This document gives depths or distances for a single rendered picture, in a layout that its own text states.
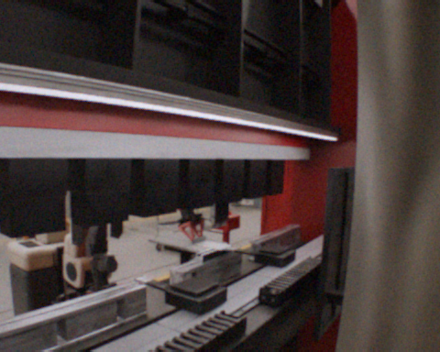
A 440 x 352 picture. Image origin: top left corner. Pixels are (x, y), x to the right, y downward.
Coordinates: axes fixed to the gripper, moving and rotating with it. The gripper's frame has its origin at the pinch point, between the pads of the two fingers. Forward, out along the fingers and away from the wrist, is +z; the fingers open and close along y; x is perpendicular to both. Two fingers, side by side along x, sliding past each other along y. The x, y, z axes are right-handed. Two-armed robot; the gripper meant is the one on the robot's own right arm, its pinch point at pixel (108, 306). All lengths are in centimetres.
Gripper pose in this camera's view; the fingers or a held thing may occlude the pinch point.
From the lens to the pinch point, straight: 155.8
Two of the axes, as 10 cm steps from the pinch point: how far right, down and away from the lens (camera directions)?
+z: 2.2, 9.7, -0.6
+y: 8.9, -2.2, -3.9
